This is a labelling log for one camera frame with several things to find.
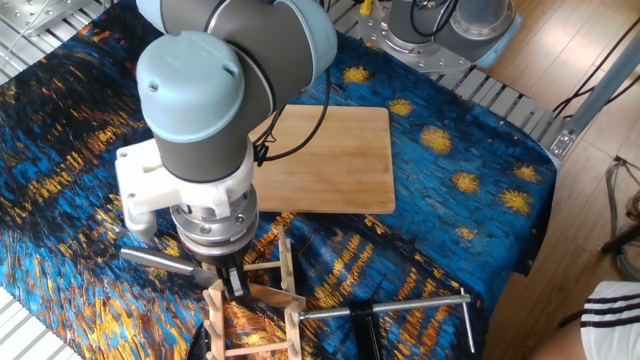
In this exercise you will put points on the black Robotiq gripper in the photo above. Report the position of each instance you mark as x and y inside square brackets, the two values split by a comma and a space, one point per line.
[220, 262]

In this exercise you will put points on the steel cleaver knife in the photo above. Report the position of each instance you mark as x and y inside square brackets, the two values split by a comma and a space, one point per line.
[155, 260]

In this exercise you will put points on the black C-clamp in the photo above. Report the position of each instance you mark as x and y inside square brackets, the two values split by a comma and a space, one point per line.
[365, 330]

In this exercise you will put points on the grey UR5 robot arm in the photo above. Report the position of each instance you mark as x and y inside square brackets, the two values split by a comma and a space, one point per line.
[200, 85]

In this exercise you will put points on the wooden cutting board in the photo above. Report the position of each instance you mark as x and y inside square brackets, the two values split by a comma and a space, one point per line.
[345, 165]

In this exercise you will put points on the wooden peg dish rack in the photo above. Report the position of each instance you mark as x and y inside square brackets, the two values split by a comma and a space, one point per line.
[293, 335]

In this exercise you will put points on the starry night print tablecloth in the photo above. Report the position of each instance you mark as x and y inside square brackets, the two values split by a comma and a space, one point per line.
[450, 225]

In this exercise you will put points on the yellow connector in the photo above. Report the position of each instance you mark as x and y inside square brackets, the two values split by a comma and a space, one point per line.
[366, 6]

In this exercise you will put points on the aluminium corner plate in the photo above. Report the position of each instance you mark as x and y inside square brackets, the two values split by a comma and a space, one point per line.
[30, 15]

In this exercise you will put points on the white black-striped garment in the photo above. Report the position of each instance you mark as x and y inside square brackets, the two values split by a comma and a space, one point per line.
[615, 340]

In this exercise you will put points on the dark furniture leg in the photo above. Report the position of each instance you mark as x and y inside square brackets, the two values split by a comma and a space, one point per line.
[620, 242]

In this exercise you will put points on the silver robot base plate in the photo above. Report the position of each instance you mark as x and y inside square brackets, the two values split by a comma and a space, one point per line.
[380, 35]

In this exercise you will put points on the aluminium frame post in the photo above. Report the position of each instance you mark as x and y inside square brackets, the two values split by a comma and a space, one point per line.
[600, 95]

